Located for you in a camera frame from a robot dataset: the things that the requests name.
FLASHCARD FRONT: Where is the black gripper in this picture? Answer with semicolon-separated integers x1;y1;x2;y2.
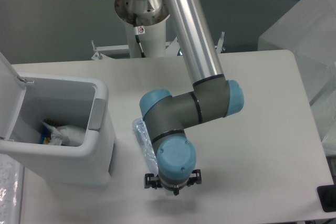
144;169;202;196

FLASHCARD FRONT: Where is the blue orange snack packet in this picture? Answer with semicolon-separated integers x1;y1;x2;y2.
40;119;64;144

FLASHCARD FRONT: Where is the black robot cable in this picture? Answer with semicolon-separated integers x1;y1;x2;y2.
133;14;146;58

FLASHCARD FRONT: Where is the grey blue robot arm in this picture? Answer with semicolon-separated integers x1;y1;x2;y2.
114;0;244;195

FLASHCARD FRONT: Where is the white mounting bracket frame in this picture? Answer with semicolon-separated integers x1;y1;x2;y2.
91;31;226;60

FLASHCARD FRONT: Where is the clear crushed plastic bottle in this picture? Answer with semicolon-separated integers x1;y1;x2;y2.
132;118;158;176

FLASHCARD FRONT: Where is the clear bubble wrap sheet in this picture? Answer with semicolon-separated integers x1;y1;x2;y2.
1;154;24;223

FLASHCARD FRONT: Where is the translucent white storage box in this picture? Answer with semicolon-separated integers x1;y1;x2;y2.
258;0;335;157

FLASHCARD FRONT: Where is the white plastic trash can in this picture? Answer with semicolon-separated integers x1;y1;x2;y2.
1;57;116;186

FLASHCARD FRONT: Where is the black device at edge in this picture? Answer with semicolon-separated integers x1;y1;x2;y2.
317;185;335;212

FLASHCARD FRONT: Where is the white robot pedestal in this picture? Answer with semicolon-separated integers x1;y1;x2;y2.
124;19;166;58

